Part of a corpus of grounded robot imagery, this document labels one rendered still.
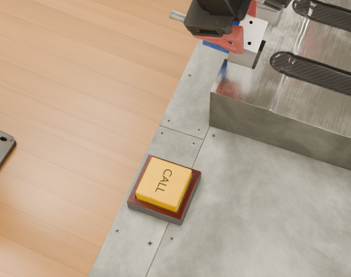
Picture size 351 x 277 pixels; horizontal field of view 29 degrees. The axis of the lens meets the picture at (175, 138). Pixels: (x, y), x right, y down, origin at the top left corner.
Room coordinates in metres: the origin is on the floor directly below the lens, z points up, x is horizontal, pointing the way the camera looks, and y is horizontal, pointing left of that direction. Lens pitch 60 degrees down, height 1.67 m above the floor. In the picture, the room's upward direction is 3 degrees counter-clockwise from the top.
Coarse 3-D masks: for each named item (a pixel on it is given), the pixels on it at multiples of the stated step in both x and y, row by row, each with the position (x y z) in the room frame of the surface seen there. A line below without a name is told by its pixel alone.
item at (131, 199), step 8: (144, 168) 0.45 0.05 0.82; (136, 184) 0.43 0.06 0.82; (192, 184) 0.42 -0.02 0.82; (128, 200) 0.40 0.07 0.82; (136, 200) 0.40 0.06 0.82; (184, 200) 0.40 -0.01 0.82; (152, 208) 0.39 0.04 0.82; (160, 208) 0.39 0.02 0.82; (184, 208) 0.39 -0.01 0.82; (176, 216) 0.38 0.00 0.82
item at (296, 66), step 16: (304, 0) 0.68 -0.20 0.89; (320, 16) 0.66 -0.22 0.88; (336, 16) 0.66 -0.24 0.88; (272, 64) 0.57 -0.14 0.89; (288, 64) 0.57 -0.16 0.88; (304, 64) 0.57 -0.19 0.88; (320, 64) 0.57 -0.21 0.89; (304, 80) 0.54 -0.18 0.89; (320, 80) 0.54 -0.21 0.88; (336, 80) 0.54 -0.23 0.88
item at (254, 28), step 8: (176, 16) 0.62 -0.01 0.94; (184, 16) 0.62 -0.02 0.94; (248, 16) 0.61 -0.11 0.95; (232, 24) 0.60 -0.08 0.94; (240, 24) 0.59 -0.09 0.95; (248, 24) 0.59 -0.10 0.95; (256, 24) 0.59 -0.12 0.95; (264, 24) 0.59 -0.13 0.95; (248, 32) 0.58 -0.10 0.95; (256, 32) 0.58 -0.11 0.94; (264, 32) 0.58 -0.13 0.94; (248, 40) 0.57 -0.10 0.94; (256, 40) 0.57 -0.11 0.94; (216, 48) 0.58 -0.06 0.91; (224, 48) 0.58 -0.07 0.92; (248, 48) 0.56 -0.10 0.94; (256, 48) 0.56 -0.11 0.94; (232, 56) 0.57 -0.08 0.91; (240, 56) 0.57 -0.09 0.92; (248, 56) 0.56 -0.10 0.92; (240, 64) 0.57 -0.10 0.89; (248, 64) 0.56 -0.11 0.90
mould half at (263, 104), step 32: (320, 0) 0.68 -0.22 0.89; (288, 32) 0.62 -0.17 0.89; (320, 32) 0.62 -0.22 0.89; (224, 64) 0.57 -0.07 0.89; (256, 64) 0.57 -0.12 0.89; (224, 96) 0.52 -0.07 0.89; (256, 96) 0.52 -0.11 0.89; (288, 96) 0.52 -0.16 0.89; (320, 96) 0.51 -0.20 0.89; (224, 128) 0.52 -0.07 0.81; (256, 128) 0.50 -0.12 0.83; (288, 128) 0.48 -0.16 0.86; (320, 128) 0.47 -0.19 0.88; (320, 160) 0.46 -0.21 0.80
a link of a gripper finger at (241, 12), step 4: (244, 0) 0.57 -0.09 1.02; (248, 0) 0.57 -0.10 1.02; (240, 4) 0.56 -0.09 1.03; (244, 4) 0.57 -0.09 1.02; (248, 4) 0.57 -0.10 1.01; (252, 4) 0.60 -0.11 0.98; (256, 4) 0.60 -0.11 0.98; (240, 8) 0.56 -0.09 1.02; (244, 8) 0.56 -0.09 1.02; (252, 8) 0.60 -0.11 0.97; (256, 8) 0.60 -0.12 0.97; (240, 12) 0.55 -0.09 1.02; (244, 12) 0.56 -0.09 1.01; (248, 12) 0.61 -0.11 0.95; (252, 12) 0.61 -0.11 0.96; (256, 12) 0.61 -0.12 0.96; (236, 16) 0.55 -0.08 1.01; (240, 16) 0.55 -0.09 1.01; (244, 16) 0.56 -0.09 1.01; (236, 20) 0.55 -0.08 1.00; (240, 20) 0.55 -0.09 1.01
